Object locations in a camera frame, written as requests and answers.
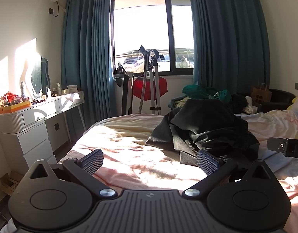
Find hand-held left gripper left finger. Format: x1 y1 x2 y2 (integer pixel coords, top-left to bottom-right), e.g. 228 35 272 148
22 149 116 198

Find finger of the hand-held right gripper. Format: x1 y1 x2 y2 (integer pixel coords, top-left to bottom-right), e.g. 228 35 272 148
267 137 289 154

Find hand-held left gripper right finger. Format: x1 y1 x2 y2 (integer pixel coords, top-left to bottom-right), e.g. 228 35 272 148
182 150 278 198

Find black pants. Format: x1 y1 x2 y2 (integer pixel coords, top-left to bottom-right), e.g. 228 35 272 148
146 98 260 168

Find yellow pillow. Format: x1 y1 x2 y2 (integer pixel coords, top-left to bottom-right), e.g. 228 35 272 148
286 97 298 110

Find black armchair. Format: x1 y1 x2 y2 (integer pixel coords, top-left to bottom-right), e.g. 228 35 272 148
258 89 296 113

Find white garment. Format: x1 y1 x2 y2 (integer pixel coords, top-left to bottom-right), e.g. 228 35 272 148
241 96 258 114

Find brown paper bag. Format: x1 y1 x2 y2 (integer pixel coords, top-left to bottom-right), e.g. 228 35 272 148
251 83 272 107

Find bed with pastel sheet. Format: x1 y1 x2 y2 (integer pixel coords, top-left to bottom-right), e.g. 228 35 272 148
57 109 298 233

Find black fuzzy garment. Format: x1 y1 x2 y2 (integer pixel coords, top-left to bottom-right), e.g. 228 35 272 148
230 94 248 113

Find white drawer chest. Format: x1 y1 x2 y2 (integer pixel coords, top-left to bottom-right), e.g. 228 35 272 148
0 121 58 171

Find cream knitted garment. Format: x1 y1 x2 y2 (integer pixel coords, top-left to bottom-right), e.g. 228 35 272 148
174 97 191 109

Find white vanity desk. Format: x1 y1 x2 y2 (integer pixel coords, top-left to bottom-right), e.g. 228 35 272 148
0 91 87 144

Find green garment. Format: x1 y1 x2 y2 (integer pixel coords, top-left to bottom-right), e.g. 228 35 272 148
182 84 232 104

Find white leaning board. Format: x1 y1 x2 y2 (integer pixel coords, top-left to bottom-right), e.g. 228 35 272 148
122 71 135 116

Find cardboard box on floor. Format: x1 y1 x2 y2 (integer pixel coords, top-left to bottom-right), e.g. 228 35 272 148
0 171 24 196

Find red cloth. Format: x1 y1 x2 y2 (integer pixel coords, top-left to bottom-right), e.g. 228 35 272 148
132 76 168 102

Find black hanging bag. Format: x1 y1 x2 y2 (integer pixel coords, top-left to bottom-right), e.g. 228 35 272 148
115 63 126 87

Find orange box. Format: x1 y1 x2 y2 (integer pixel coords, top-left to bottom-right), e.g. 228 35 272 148
0 101 32 114

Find garment steamer stand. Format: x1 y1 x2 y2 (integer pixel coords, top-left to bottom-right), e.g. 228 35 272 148
138 45 165 115

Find red toy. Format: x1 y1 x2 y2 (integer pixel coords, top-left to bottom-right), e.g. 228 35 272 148
3 91 20 102

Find teal curtain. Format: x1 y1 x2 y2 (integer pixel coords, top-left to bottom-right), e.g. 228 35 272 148
188 0 271 102
61 0 117 132

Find black framed window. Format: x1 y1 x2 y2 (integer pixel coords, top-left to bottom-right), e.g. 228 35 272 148
111 0 195 76

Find wavy frame mirror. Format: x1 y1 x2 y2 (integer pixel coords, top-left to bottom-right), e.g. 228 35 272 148
29 57 51 100

